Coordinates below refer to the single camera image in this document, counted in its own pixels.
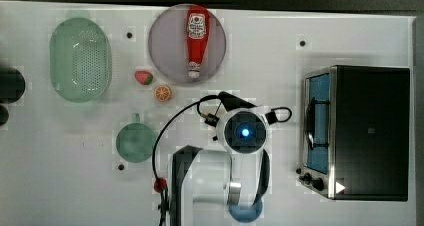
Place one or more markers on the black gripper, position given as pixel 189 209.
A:
pixel 232 102

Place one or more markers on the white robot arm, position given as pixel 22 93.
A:
pixel 236 177

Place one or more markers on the green mug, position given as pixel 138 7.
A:
pixel 135 141

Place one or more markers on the toy orange half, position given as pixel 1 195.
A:
pixel 163 93

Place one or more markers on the grey round plate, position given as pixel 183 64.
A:
pixel 168 49

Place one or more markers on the pink toy strawberry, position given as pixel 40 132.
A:
pixel 143 77

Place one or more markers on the red plush ketchup bottle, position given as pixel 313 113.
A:
pixel 198 28

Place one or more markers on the small red toy fruit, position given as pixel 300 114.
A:
pixel 160 184

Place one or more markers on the blue bowl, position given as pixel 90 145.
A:
pixel 244 214

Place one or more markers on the silver black toaster oven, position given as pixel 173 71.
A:
pixel 356 133

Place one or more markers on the green plastic colander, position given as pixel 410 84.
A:
pixel 80 60

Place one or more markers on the small black cup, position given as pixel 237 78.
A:
pixel 4 115

